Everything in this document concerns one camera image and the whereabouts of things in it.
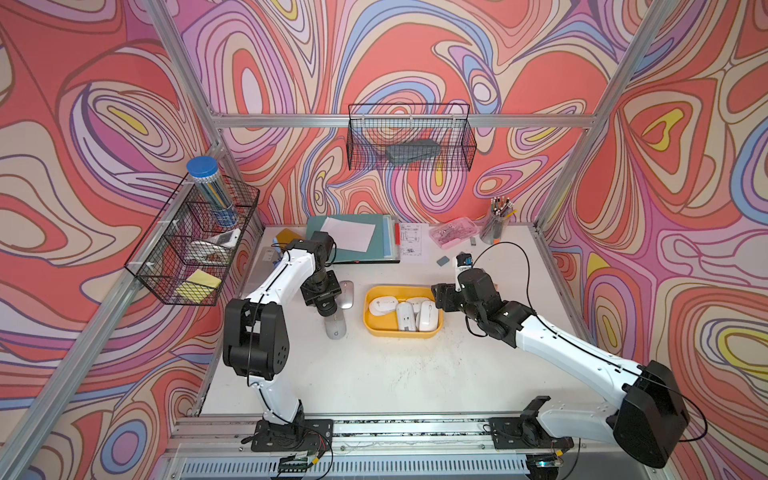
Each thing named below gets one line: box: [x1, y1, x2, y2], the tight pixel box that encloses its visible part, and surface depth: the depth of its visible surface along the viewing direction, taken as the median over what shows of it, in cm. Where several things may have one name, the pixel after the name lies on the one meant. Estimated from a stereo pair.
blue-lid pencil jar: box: [186, 156, 239, 229], surface depth 76 cm
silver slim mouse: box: [339, 280, 354, 309], surface depth 101 cm
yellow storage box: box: [363, 286, 405, 339], surface depth 94 cm
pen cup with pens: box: [479, 196, 518, 245], surface depth 111 cm
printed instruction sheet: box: [400, 222, 429, 263], surface depth 117 cm
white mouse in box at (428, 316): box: [420, 300, 439, 331], surface depth 91 cm
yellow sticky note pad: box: [175, 269, 222, 303], surface depth 73 cm
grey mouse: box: [324, 310, 347, 340], surface depth 93 cm
